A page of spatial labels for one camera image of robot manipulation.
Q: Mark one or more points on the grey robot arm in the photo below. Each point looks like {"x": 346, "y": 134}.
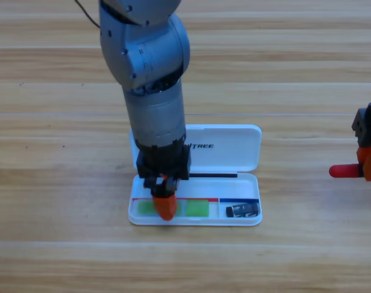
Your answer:
{"x": 152, "y": 107}

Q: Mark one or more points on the black marker with red cap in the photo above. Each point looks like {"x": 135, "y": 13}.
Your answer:
{"x": 344, "y": 171}

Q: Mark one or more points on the white Unitree pencil case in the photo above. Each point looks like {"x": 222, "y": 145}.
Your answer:
{"x": 228, "y": 152}

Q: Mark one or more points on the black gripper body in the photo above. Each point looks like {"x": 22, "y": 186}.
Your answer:
{"x": 368, "y": 128}
{"x": 164, "y": 161}

